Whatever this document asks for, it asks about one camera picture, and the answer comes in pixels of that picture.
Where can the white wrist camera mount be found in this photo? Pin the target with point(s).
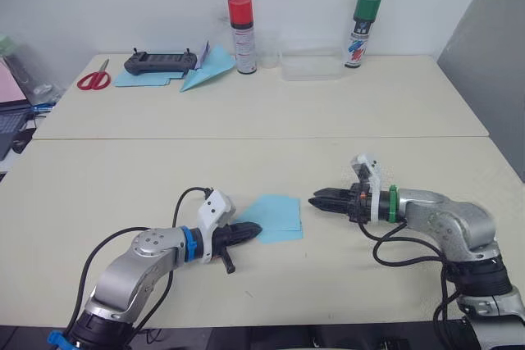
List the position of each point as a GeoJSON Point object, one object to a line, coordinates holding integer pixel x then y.
{"type": "Point", "coordinates": [377, 178]}
{"type": "Point", "coordinates": [215, 206]}

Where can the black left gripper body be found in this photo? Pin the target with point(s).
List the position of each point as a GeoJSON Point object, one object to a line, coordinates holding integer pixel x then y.
{"type": "Point", "coordinates": [223, 239]}

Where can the green capped spray can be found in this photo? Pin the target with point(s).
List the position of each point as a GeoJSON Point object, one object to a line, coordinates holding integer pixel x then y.
{"type": "Point", "coordinates": [363, 30]}

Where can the clear plastic cup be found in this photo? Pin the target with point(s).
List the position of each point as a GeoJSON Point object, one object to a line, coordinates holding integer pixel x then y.
{"type": "Point", "coordinates": [270, 55]}

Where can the clear plastic box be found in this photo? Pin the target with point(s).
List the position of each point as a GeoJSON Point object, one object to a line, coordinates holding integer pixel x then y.
{"type": "Point", "coordinates": [311, 67]}

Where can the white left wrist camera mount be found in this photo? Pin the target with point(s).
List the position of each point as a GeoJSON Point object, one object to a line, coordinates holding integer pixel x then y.
{"type": "Point", "coordinates": [215, 206]}

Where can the light blue paper airplane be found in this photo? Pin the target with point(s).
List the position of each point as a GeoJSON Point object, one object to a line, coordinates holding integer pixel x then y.
{"type": "Point", "coordinates": [209, 69]}

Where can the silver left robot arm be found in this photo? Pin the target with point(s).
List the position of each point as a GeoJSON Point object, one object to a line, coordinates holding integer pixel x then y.
{"type": "Point", "coordinates": [123, 272]}

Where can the cut light blue paper sheet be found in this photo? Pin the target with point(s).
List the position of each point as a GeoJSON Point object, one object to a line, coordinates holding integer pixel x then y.
{"type": "Point", "coordinates": [139, 79]}

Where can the grey partition panel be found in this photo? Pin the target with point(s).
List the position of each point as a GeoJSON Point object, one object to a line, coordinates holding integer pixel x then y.
{"type": "Point", "coordinates": [484, 59]}

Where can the small white purple card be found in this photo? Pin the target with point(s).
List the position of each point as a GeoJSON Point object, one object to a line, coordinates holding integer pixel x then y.
{"type": "Point", "coordinates": [204, 55]}

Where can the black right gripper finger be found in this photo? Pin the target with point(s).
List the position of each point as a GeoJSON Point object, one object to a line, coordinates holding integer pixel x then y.
{"type": "Point", "coordinates": [334, 194]}
{"type": "Point", "coordinates": [330, 205]}

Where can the red capped spray can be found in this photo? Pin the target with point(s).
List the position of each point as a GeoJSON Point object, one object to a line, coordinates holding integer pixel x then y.
{"type": "Point", "coordinates": [243, 38]}

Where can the dark laptop computer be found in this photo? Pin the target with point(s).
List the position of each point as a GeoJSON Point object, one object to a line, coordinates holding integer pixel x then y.
{"type": "Point", "coordinates": [10, 124]}

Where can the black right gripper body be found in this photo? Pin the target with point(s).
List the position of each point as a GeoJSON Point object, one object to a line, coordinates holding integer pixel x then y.
{"type": "Point", "coordinates": [357, 204]}

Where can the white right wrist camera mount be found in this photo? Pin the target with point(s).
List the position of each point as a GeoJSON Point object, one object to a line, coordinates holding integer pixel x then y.
{"type": "Point", "coordinates": [377, 178]}

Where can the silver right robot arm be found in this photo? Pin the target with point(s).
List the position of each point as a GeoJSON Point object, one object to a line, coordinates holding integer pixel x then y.
{"type": "Point", "coordinates": [451, 219]}

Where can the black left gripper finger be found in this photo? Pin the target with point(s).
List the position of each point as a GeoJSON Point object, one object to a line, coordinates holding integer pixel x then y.
{"type": "Point", "coordinates": [246, 228]}
{"type": "Point", "coordinates": [244, 237]}

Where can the dark grey remote controller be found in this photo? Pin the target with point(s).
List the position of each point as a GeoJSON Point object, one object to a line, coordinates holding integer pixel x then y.
{"type": "Point", "coordinates": [158, 63]}

